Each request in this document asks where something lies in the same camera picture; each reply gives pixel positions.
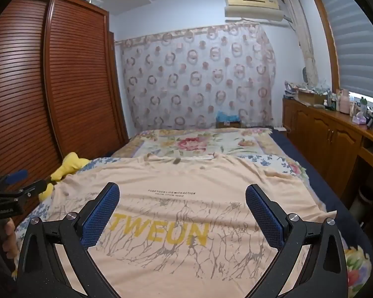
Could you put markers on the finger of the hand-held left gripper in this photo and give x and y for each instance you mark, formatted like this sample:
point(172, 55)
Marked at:
point(16, 176)
point(32, 188)

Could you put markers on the beige air conditioner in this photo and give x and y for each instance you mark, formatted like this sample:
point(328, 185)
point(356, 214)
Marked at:
point(251, 6)

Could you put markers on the pink flower blanket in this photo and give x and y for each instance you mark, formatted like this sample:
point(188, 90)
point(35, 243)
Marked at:
point(189, 142)

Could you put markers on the purple tissue pack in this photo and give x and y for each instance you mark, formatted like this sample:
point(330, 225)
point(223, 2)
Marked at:
point(358, 120)

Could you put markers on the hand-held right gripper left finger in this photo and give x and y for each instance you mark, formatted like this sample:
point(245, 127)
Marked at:
point(101, 214)

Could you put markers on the grey window blind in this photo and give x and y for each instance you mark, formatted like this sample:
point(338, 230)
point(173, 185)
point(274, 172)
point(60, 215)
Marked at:
point(354, 43)

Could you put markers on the white waste bin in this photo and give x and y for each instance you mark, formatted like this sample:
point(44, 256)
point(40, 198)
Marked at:
point(360, 205)

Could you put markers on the small grey fan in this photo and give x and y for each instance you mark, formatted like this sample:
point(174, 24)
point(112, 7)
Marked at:
point(306, 74)

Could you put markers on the wooden sideboard cabinet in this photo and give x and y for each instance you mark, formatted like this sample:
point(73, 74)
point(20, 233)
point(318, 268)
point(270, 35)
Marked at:
point(323, 133)

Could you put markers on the person's left hand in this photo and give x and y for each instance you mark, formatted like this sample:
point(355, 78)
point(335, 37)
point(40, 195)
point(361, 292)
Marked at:
point(10, 239)

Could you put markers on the beige tied curtain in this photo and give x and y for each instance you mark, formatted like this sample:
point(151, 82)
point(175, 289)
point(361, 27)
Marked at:
point(304, 37)

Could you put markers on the dark blue mattress cover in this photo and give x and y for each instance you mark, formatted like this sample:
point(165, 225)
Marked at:
point(329, 198)

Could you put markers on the pile of papers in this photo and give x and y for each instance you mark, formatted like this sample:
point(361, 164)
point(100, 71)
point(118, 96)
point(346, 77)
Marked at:
point(301, 91)

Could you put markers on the circle patterned curtain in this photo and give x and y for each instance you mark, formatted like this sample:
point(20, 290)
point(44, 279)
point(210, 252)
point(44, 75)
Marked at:
point(189, 83)

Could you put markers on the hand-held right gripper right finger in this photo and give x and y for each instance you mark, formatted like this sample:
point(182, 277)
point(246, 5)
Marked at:
point(264, 217)

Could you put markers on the green cap bottle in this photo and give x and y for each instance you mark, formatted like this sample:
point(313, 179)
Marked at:
point(363, 108)

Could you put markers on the pink thermos bottle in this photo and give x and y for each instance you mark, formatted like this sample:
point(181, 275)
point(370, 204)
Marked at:
point(344, 102)

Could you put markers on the yellow plush toy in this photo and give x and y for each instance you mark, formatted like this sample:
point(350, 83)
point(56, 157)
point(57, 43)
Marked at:
point(71, 164)

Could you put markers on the blue floral bed sheet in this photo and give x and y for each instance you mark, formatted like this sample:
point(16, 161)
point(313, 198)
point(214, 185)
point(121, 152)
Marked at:
point(102, 162)

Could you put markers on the peach printed T-shirt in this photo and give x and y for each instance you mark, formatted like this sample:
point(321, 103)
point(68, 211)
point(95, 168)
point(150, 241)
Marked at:
point(174, 177)

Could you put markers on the wooden louvered wardrobe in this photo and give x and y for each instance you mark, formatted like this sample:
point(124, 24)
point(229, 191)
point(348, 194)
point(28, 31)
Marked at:
point(74, 83)

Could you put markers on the cardboard box with blue cloth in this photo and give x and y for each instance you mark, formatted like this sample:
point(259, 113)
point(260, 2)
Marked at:
point(228, 120)

